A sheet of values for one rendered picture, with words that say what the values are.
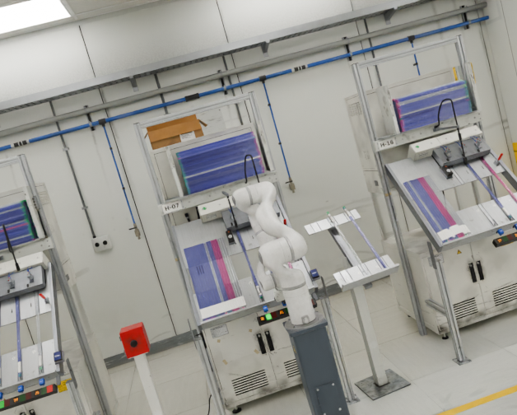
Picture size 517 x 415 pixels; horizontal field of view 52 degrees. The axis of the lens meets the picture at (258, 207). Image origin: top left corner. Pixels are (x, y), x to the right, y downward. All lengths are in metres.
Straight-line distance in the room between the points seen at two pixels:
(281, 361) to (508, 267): 1.62
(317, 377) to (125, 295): 2.70
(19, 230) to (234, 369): 1.53
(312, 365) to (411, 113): 1.82
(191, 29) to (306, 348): 3.23
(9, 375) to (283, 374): 1.57
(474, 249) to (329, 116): 1.99
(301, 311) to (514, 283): 1.81
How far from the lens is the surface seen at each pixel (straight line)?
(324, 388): 2.64
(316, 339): 2.55
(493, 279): 3.82
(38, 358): 3.17
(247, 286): 3.03
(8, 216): 3.44
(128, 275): 4.91
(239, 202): 2.67
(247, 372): 3.41
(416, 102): 3.65
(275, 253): 2.42
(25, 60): 5.03
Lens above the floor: 1.58
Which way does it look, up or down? 7 degrees down
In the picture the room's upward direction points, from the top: 16 degrees counter-clockwise
